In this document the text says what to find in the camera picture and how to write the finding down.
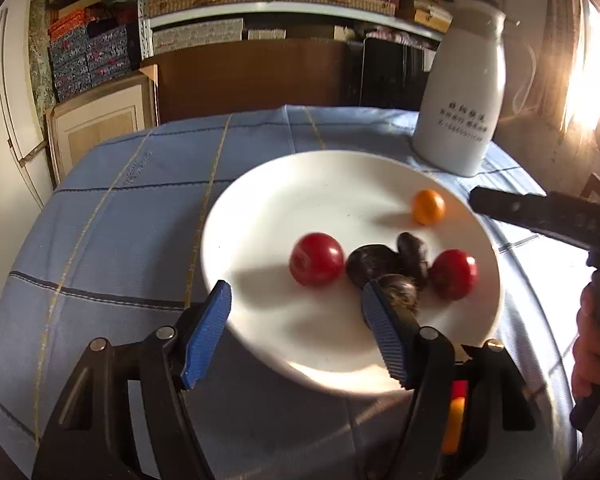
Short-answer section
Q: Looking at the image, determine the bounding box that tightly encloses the person's right hand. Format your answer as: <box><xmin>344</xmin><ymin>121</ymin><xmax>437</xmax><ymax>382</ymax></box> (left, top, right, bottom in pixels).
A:
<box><xmin>571</xmin><ymin>283</ymin><xmax>600</xmax><ymax>400</ymax></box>

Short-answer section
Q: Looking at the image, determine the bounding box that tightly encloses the dark chestnut in plate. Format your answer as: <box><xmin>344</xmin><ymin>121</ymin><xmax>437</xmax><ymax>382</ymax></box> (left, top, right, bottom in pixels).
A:
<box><xmin>344</xmin><ymin>244</ymin><xmax>404</xmax><ymax>289</ymax></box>

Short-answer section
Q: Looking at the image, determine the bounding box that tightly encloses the dark purple passion fruit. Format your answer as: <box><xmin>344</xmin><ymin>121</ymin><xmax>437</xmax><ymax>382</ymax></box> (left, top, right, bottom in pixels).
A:
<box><xmin>396</xmin><ymin>232</ymin><xmax>429</xmax><ymax>290</ymax></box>

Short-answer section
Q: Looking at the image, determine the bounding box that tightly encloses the red plum in plate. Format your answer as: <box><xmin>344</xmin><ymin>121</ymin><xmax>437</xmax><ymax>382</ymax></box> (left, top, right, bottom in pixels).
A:
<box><xmin>288</xmin><ymin>232</ymin><xmax>344</xmax><ymax>287</ymax></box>

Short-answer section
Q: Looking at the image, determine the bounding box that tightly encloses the red cherry tomato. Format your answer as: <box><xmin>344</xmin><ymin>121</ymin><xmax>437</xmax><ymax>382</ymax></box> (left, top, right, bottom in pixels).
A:
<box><xmin>429</xmin><ymin>249</ymin><xmax>478</xmax><ymax>301</ymax></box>

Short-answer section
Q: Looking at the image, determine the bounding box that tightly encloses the white ceramic plate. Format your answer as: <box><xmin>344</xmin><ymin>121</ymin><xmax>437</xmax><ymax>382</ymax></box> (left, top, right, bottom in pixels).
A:
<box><xmin>201</xmin><ymin>150</ymin><xmax>503</xmax><ymax>396</ymax></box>

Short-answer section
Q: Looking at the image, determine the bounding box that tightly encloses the small orange kumquat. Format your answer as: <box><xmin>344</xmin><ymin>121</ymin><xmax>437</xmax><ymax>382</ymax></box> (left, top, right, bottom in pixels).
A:
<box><xmin>412</xmin><ymin>188</ymin><xmax>446</xmax><ymax>226</ymax></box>

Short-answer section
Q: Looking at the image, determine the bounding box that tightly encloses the white thermos jug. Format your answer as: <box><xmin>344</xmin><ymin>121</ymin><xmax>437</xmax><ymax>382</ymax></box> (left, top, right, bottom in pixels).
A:
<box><xmin>412</xmin><ymin>0</ymin><xmax>506</xmax><ymax>177</ymax></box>

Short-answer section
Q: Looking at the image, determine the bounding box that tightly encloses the framed picture leaning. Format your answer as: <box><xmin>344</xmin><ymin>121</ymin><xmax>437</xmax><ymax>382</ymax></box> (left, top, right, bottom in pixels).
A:
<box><xmin>45</xmin><ymin>64</ymin><xmax>160</xmax><ymax>182</ymax></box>

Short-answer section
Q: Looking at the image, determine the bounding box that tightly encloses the brown wooden board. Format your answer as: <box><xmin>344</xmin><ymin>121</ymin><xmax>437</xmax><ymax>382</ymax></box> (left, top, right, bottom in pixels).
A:
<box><xmin>142</xmin><ymin>39</ymin><xmax>362</xmax><ymax>122</ymax></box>

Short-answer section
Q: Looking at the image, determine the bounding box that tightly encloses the metal storage shelf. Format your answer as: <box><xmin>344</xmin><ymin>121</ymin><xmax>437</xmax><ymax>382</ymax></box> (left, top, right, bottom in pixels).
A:
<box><xmin>44</xmin><ymin>0</ymin><xmax>502</xmax><ymax>61</ymax></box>

